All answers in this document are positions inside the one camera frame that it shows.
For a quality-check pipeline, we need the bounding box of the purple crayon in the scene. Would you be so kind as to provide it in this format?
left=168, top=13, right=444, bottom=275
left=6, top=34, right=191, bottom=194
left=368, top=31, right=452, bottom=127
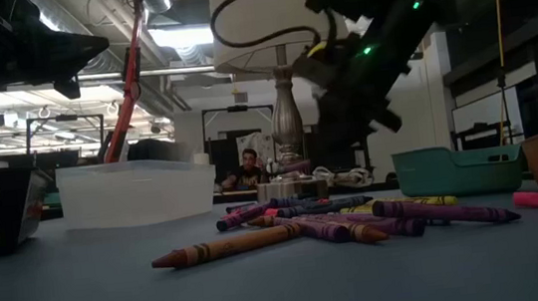
left=371, top=185, right=523, bottom=237
left=275, top=210, right=354, bottom=249
left=300, top=202, right=428, bottom=249
left=213, top=199, right=281, bottom=233

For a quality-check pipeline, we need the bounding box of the whiteboard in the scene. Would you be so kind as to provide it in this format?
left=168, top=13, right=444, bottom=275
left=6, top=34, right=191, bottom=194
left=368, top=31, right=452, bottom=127
left=448, top=85, right=526, bottom=150

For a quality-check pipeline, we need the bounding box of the clear plastic bin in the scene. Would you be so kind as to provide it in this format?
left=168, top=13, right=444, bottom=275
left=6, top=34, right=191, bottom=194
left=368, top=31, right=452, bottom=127
left=54, top=150, right=221, bottom=235

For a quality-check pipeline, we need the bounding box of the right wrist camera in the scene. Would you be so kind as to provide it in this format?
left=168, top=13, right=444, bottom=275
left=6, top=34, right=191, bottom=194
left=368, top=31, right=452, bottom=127
left=291, top=46, right=344, bottom=100

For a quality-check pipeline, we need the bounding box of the yellow hanging cord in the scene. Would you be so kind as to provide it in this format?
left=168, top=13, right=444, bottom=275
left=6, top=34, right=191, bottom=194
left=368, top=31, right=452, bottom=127
left=482, top=0, right=518, bottom=148

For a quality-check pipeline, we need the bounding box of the black case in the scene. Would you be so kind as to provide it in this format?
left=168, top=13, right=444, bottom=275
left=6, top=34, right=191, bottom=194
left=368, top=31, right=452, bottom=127
left=125, top=134, right=196, bottom=169

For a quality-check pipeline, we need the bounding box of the white cable bundle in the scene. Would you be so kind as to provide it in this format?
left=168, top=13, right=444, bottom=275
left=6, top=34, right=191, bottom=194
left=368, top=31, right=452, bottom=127
left=311, top=159, right=376, bottom=192

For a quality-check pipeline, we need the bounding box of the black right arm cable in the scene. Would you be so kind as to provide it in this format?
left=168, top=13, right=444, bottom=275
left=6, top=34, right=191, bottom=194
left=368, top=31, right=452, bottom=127
left=206, top=0, right=339, bottom=57

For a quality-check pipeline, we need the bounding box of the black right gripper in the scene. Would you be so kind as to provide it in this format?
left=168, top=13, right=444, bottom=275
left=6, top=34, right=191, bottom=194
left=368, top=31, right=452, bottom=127
left=309, top=50, right=419, bottom=143

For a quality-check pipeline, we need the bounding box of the person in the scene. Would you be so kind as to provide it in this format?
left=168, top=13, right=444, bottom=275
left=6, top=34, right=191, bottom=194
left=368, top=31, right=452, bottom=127
left=216, top=145, right=274, bottom=192

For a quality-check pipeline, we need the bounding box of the pink crayon piece at right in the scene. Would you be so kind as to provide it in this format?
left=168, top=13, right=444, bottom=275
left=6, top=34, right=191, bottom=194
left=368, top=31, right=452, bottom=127
left=511, top=188, right=538, bottom=214

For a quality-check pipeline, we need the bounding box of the yellow crayon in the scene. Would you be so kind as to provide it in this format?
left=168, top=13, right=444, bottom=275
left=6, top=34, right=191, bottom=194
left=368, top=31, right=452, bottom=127
left=338, top=188, right=460, bottom=218

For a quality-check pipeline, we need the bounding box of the black metal rig frame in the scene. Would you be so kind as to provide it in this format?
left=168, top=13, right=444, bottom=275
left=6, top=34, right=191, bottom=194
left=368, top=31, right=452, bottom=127
left=199, top=101, right=284, bottom=197

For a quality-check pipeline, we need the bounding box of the patterned cloth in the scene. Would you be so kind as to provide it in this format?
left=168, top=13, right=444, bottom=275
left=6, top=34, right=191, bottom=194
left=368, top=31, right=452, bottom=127
left=235, top=130, right=278, bottom=174

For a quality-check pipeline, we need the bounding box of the teal plastic bin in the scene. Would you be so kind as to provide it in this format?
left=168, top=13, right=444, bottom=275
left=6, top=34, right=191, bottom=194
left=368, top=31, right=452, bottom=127
left=391, top=137, right=528, bottom=204

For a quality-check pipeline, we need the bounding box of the white shade table lamp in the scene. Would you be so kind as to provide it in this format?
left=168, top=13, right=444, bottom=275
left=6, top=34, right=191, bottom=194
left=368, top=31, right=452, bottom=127
left=206, top=0, right=370, bottom=210

